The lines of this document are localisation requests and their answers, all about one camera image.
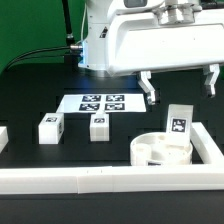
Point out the white marker sheet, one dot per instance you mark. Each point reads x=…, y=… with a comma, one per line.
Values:
x=109, y=103

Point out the black vertical pole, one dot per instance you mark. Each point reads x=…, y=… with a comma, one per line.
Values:
x=69, y=33

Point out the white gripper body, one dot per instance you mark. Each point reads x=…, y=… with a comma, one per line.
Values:
x=164, y=35

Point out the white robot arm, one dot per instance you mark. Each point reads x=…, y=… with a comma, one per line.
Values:
x=93, y=54

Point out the white U-shaped fence wall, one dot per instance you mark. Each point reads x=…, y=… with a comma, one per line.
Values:
x=208, y=175

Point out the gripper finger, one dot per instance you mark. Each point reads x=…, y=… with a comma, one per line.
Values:
x=211, y=72
x=144, y=82

